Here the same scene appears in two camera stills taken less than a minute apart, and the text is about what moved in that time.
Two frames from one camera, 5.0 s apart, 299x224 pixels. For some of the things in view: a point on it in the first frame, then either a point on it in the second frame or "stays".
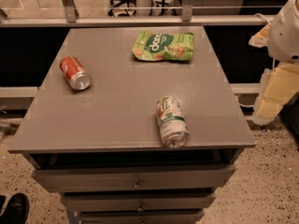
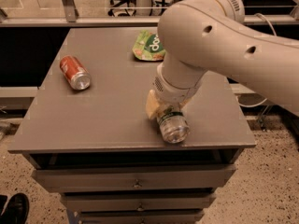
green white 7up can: x=174 y=127 stays
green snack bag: x=153 y=45 stays
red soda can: x=75 y=73 stays
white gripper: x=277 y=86 to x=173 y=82
